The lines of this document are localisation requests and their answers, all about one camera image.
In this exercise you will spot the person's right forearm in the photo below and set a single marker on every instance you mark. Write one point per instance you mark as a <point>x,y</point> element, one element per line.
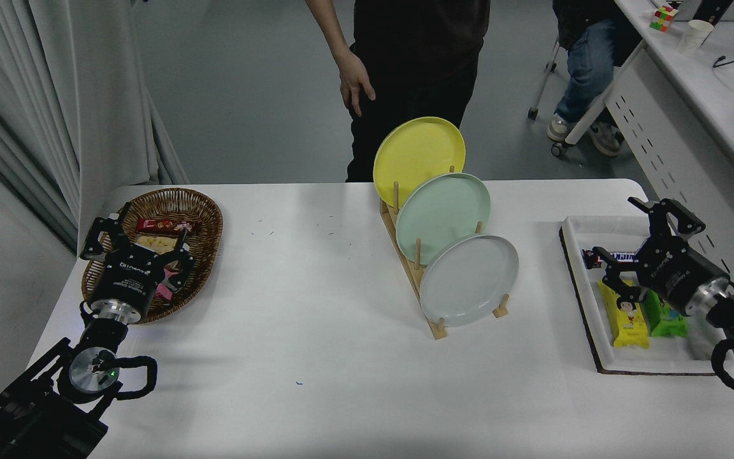
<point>332,32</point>

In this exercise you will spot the white perforated desk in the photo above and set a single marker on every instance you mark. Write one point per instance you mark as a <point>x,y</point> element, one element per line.
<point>679,159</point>

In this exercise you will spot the white paper cup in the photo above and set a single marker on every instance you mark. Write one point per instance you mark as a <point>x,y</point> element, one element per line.
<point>695,35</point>

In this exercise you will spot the person's right hand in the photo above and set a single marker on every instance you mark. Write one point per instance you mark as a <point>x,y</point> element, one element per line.
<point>355,80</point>

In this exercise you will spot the grey curtain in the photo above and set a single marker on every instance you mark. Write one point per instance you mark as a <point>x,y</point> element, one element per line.
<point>55,95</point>

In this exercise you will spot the mint green plate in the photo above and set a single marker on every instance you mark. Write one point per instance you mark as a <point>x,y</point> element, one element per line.
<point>443,213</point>

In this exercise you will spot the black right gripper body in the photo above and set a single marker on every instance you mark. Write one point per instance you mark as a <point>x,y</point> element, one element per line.
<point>676,271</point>

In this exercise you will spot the green cartoon snack pack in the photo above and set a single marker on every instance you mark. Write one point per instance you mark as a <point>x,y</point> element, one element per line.
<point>666,322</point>

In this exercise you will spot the wooden plate rack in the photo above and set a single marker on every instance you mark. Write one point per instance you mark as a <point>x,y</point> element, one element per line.
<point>436,328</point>

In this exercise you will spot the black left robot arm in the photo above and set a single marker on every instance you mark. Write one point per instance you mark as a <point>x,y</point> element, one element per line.
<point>35,421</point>

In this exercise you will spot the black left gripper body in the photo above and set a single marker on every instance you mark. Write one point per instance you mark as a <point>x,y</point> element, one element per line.
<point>129,282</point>

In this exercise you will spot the brown Snickers bar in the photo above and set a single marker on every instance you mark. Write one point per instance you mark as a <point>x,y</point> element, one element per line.
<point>603,257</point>

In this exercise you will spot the standing person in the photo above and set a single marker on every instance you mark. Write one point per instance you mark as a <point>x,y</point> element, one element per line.
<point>418,64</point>

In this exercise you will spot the colourful puzzle cube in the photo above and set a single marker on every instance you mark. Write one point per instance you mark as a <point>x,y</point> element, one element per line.
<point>663,18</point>

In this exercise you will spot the brown wicker basket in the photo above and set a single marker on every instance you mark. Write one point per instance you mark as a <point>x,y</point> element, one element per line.
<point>204,217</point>

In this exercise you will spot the pale yellow snack pack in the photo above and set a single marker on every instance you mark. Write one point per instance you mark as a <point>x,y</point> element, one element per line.
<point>153,243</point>

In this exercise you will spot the white tray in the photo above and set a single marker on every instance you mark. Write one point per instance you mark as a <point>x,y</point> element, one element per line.
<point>603,229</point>

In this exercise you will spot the seated person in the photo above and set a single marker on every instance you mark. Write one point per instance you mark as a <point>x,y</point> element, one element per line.
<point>587,70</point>

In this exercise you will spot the grey plate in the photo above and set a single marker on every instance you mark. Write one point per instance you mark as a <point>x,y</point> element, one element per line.
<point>469,280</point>

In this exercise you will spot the yellow cartoon snack pack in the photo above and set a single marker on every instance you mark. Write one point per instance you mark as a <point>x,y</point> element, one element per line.
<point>627,325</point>

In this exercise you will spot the yellow plate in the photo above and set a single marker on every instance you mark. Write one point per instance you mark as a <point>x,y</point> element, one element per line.
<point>418,156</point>

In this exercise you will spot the red snack bar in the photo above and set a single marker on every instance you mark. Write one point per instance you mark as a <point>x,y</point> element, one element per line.
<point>163,225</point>

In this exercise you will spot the pink snack pack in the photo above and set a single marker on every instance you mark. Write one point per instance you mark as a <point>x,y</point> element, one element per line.
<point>166,292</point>

